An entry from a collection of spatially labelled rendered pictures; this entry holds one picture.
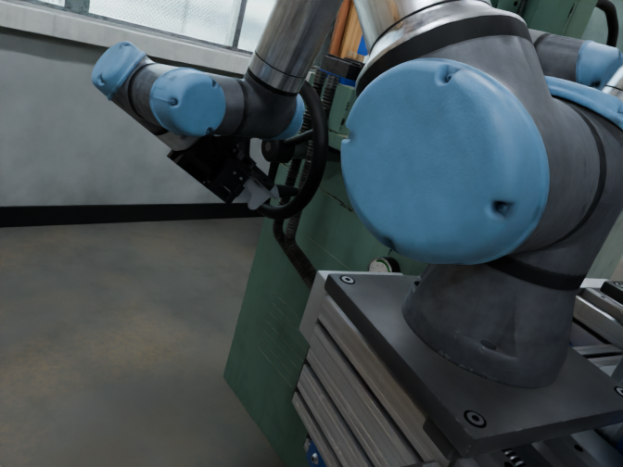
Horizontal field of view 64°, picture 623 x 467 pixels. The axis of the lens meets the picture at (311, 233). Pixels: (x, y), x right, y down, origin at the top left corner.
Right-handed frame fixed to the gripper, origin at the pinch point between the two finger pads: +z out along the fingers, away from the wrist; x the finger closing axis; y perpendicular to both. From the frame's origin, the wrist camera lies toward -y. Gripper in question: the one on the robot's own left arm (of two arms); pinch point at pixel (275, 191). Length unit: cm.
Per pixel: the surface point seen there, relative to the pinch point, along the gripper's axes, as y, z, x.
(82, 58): -2, 5, -144
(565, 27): -67, 27, 9
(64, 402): 74, 23, -40
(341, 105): -21.7, 4.2, -5.6
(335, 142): -15.6, 8.0, -4.6
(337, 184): -11.6, 21.8, -10.2
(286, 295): 16.4, 39.0, -17.1
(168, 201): 25, 76, -149
